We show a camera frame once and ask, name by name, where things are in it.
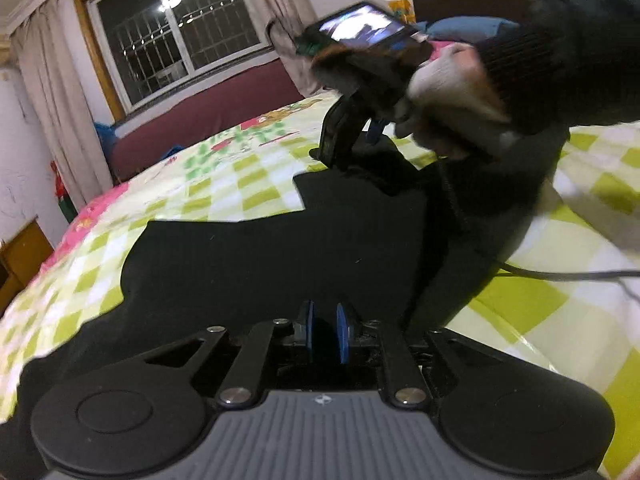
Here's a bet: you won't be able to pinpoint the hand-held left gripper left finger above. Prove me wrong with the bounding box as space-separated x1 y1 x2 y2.
142 300 317 408

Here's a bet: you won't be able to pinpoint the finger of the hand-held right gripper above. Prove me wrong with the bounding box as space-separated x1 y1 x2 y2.
309 91 370 171
366 117 397 153

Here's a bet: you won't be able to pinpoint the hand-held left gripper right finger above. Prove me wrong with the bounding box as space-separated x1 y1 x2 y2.
336 301 498 407

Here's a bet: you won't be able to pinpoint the black pants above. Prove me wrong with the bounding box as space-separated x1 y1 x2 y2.
0 132 572 480

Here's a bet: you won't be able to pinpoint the person's right forearm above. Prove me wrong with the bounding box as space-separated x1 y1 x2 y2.
472 0 640 137

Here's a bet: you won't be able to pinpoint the person's right hand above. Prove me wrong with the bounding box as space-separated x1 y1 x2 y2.
396 41 516 162

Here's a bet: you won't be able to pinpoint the yellow printed bag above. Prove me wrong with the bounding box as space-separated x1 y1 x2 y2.
381 0 417 25

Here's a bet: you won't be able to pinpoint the blue pillow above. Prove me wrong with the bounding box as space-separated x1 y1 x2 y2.
414 16 522 43

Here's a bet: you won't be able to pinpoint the beige curtain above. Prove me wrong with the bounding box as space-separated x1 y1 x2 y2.
9 0 115 213
229 0 322 102

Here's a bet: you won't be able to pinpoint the green checkered bed sheet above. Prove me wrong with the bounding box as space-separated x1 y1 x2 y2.
0 40 640 480

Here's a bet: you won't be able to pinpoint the wooden framed window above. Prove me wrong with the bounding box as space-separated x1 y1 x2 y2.
74 0 283 122

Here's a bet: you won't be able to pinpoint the red and green toy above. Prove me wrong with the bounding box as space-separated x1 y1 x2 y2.
49 159 77 225

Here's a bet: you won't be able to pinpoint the wooden cabinet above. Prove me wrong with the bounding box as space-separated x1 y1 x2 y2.
0 214 57 317

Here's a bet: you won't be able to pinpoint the black cable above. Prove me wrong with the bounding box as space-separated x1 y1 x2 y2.
437 157 640 282

